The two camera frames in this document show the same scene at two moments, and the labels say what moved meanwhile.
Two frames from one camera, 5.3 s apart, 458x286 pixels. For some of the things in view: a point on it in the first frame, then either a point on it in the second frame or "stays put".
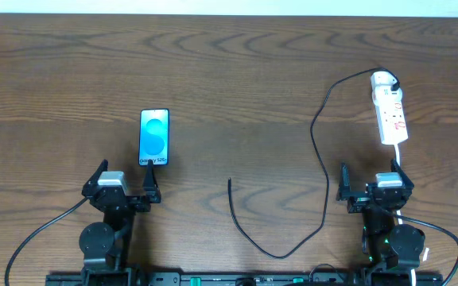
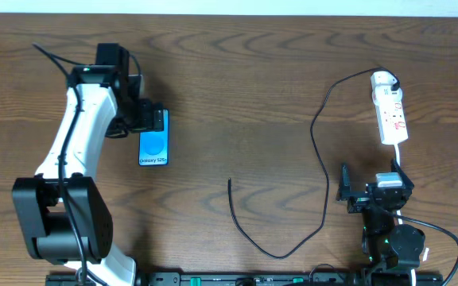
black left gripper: (123, 199) to (154, 119)
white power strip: (392, 122) stays put
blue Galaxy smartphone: (154, 137) stays put
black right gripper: (374, 199) stays put
